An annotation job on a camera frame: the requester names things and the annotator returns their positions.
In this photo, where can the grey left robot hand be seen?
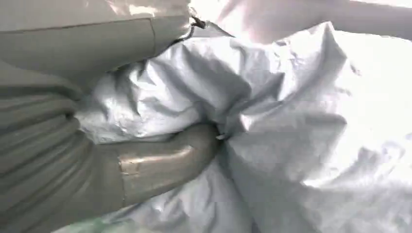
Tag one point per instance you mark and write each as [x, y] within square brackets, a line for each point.
[154, 167]

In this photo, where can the small grey plastic parcel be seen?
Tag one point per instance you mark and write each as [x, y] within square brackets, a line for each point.
[273, 128]

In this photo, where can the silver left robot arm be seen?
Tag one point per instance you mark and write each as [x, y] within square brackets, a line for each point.
[38, 167]

